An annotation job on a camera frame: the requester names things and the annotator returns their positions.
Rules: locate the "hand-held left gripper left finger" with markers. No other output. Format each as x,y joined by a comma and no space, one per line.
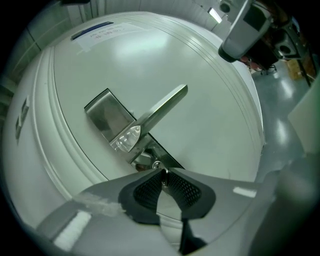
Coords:
105,225

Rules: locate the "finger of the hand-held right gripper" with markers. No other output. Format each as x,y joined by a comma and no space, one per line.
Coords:
240,32

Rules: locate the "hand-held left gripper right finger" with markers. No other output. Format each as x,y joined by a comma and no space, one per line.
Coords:
225,200

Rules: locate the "small metal key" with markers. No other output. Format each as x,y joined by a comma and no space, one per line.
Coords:
164,178

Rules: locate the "silver door lock plate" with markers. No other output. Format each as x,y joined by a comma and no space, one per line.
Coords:
107,115

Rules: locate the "white door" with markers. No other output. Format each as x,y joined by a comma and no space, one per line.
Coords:
150,57

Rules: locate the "blue door sign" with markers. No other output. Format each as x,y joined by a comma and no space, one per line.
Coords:
92,30

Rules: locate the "ceiling light panel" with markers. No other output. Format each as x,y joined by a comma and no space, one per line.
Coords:
213,14

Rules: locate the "black office chair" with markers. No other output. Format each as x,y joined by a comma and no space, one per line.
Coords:
265,56

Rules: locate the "cardboard box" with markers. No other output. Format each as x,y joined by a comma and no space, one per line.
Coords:
297,68

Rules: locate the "white board panel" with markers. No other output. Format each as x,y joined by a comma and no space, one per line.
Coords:
306,120

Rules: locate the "white paper notice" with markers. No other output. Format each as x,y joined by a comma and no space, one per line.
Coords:
112,35

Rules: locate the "metal strike plate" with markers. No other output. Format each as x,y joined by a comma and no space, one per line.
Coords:
22,117

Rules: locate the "white door frame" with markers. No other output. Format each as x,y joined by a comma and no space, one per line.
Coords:
37,150

